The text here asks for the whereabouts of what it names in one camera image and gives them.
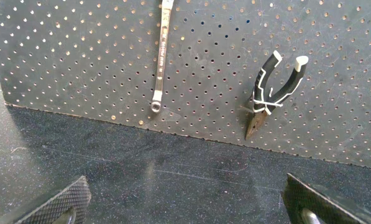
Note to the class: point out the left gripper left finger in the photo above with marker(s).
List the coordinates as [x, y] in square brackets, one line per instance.
[57, 205]

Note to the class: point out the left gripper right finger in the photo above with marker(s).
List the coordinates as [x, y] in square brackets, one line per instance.
[315, 205]

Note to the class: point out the black and white pliers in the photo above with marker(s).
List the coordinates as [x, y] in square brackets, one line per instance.
[261, 84]

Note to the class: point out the black pegboard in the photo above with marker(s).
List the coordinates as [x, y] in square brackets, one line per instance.
[79, 62]

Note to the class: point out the metal hook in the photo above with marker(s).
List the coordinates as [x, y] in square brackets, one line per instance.
[267, 103]

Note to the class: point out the wrench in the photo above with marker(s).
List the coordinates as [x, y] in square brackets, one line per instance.
[160, 62]

